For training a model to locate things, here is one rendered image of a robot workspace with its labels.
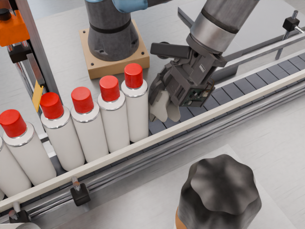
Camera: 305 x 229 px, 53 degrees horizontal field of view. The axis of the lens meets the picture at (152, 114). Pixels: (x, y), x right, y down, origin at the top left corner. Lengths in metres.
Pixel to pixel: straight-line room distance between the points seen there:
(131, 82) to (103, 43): 0.33
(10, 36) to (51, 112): 0.13
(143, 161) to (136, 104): 0.15
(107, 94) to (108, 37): 0.35
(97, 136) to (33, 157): 0.12
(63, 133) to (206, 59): 0.28
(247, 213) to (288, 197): 0.42
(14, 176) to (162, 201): 0.28
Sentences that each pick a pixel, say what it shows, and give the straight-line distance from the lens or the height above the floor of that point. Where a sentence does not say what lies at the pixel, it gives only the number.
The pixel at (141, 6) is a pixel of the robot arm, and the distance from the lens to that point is 0.56.
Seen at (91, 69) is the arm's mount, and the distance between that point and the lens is 0.89.
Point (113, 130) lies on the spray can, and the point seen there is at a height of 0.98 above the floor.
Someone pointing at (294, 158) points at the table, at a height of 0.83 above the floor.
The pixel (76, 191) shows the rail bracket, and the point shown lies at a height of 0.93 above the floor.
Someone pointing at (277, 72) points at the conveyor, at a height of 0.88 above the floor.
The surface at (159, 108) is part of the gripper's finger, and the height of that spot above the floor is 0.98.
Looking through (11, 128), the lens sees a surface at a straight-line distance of 0.53.
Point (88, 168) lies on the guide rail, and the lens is 0.64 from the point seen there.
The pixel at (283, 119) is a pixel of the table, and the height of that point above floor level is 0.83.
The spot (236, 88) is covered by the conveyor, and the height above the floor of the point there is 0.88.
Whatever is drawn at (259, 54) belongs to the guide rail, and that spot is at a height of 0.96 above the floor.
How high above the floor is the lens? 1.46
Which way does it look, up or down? 51 degrees down
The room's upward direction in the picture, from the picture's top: straight up
